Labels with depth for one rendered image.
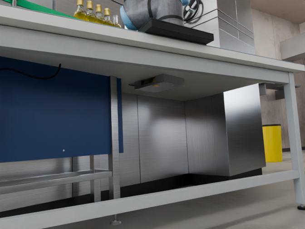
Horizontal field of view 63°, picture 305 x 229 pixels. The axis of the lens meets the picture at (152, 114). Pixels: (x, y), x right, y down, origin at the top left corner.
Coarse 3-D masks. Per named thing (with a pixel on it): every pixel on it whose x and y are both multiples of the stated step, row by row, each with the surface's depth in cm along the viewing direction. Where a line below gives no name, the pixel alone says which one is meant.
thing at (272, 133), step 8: (264, 128) 375; (272, 128) 371; (280, 128) 377; (264, 136) 376; (272, 136) 370; (280, 136) 374; (264, 144) 376; (272, 144) 370; (280, 144) 373; (272, 152) 369; (280, 152) 371; (272, 160) 369; (280, 160) 370
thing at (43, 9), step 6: (0, 0) 94; (6, 0) 95; (18, 0) 98; (24, 0) 100; (18, 6) 98; (24, 6) 100; (30, 6) 102; (36, 6) 103; (42, 6) 105; (48, 12) 107; (54, 12) 109; (60, 12) 111
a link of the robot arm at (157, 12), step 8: (152, 0) 103; (160, 0) 102; (168, 0) 100; (176, 0) 101; (152, 8) 103; (160, 8) 101; (168, 8) 100; (176, 8) 101; (152, 16) 104; (160, 16) 101
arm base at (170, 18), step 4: (164, 16) 100; (168, 16) 99; (172, 16) 99; (176, 16) 100; (180, 16) 101; (164, 20) 100; (168, 20) 99; (172, 20) 99; (176, 20) 99; (180, 20) 101; (180, 24) 100
